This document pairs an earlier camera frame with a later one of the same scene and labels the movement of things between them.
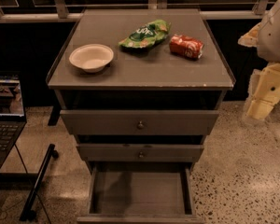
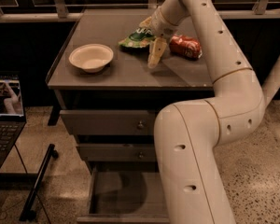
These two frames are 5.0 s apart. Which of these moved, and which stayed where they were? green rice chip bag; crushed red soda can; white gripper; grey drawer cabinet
Moved: white gripper
Stayed: crushed red soda can; grey drawer cabinet; green rice chip bag
